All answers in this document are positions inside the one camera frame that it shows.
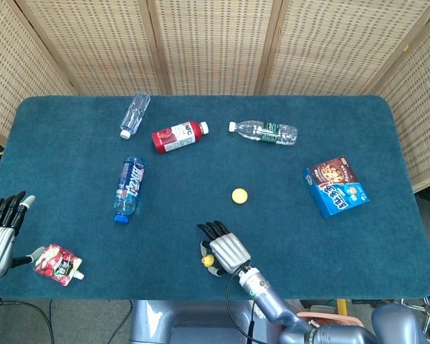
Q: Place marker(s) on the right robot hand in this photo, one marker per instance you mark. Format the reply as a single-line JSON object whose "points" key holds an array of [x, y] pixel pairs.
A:
{"points": [[227, 249]]}

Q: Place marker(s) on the small yellow ball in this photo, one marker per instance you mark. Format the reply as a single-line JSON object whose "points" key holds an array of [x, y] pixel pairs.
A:
{"points": [[208, 260]]}

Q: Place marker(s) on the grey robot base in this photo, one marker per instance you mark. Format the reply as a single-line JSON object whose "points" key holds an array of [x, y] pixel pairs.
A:
{"points": [[186, 322]]}

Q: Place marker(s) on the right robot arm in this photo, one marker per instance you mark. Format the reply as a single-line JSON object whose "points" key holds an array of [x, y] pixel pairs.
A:
{"points": [[290, 311]]}

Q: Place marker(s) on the yellow round disc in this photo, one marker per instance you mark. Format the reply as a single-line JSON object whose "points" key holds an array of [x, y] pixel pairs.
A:
{"points": [[239, 196]]}

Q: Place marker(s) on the red jelly drink pouch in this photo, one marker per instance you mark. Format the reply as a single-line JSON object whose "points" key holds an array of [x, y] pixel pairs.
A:
{"points": [[57, 265]]}

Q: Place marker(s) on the blue table mat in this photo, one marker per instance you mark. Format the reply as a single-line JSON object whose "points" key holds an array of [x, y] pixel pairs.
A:
{"points": [[215, 161]]}

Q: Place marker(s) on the blue label drink bottle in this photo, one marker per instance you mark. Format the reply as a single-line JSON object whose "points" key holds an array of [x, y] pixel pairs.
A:
{"points": [[130, 188]]}

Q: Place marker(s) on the red juice bottle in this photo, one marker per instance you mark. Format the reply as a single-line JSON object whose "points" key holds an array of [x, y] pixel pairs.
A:
{"points": [[179, 136]]}

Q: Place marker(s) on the green label water bottle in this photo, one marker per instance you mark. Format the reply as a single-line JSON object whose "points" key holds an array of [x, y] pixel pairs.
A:
{"points": [[265, 132]]}

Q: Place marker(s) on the pink bin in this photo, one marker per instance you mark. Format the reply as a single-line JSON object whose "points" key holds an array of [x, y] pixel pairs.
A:
{"points": [[329, 318]]}

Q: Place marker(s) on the blue cookie box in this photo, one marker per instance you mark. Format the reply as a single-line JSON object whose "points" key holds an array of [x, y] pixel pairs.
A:
{"points": [[335, 186]]}

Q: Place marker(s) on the clear unlabeled water bottle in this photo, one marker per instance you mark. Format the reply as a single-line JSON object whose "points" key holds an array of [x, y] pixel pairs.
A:
{"points": [[134, 114]]}

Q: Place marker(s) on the woven folding screen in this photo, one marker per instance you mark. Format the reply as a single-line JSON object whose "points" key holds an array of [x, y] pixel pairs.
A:
{"points": [[215, 46]]}

